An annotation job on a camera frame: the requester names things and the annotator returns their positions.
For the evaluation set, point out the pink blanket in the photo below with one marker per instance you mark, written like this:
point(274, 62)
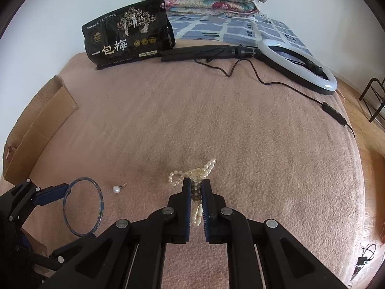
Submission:
point(210, 120)

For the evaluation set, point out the cardboard box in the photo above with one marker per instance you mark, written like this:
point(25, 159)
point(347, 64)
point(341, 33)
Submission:
point(39, 120)

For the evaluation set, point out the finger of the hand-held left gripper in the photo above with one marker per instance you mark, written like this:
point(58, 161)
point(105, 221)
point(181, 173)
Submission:
point(51, 195)
point(69, 246)

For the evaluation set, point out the pearl stud earring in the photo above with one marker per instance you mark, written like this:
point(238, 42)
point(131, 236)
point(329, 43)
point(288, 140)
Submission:
point(116, 189)

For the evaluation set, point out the black metal clothes rack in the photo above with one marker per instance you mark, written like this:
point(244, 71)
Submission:
point(362, 97)

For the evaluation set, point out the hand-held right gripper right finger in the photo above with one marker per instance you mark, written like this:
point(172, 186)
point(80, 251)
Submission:
point(205, 207)

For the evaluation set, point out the blue checked bedsheet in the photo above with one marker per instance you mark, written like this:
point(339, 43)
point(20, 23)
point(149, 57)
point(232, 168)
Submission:
point(210, 27)

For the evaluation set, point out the dark thin bangle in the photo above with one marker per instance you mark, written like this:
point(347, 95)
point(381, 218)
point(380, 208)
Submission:
point(100, 198)

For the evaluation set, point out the black snack bag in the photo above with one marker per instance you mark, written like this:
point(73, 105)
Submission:
point(126, 36)

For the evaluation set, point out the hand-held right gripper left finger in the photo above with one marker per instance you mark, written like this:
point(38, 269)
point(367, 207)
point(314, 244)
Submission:
point(189, 204)

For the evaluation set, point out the black folded tripod stand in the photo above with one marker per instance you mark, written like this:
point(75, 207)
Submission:
point(192, 52)

